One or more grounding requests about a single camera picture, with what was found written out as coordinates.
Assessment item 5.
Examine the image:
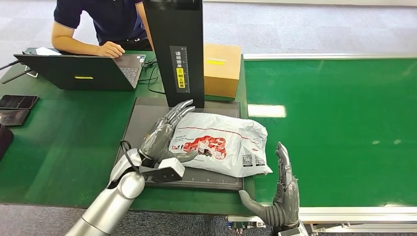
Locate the person's right hand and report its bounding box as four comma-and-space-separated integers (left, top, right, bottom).
97, 41, 126, 59

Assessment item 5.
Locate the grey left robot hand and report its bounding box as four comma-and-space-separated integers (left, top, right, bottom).
138, 99, 199, 164

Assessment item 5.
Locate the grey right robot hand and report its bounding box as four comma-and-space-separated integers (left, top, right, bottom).
238, 141, 300, 229

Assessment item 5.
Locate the white plastic mailer package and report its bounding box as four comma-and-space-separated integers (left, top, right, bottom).
168, 112, 273, 178

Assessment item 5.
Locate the dark grey scale platform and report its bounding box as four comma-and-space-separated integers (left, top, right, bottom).
114, 96, 244, 192

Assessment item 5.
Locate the person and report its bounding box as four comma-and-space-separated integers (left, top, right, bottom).
51, 0, 154, 59

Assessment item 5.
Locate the black laptop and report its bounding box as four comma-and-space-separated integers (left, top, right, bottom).
13, 53, 147, 92

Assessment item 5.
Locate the white paper sheet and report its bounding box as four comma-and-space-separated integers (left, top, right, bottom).
34, 46, 63, 57

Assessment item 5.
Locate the black scale scanner column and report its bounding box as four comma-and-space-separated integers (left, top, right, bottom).
143, 0, 206, 109

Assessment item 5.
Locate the green conveyor belt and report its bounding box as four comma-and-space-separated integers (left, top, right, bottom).
243, 53, 417, 234

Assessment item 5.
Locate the brown cardboard box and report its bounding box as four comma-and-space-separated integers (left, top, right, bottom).
203, 43, 243, 99

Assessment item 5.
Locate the black slanted rod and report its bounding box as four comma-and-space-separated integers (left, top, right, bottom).
1, 68, 33, 85

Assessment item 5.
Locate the black smartphone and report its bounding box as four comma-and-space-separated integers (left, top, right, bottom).
0, 94, 39, 111

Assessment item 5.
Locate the dark grey flat pouch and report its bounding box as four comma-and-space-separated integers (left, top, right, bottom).
0, 110, 31, 127

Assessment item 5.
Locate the dark rounded object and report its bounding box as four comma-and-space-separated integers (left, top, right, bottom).
0, 123, 15, 161

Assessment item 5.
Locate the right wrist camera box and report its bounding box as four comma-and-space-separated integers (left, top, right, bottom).
277, 226, 309, 236

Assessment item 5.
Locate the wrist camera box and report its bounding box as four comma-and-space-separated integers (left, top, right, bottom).
141, 157, 186, 184
277, 226, 309, 236

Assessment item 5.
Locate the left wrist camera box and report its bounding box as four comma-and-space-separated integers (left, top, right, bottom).
141, 157, 186, 184

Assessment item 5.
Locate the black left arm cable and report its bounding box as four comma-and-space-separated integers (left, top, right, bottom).
119, 140, 141, 174

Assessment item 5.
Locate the metal connector bracket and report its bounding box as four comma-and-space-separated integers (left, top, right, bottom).
227, 215, 267, 236

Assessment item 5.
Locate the black laptop cable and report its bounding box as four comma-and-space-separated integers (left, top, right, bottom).
138, 59, 166, 96

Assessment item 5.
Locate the thin black cable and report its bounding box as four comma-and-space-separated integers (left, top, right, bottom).
0, 59, 21, 71

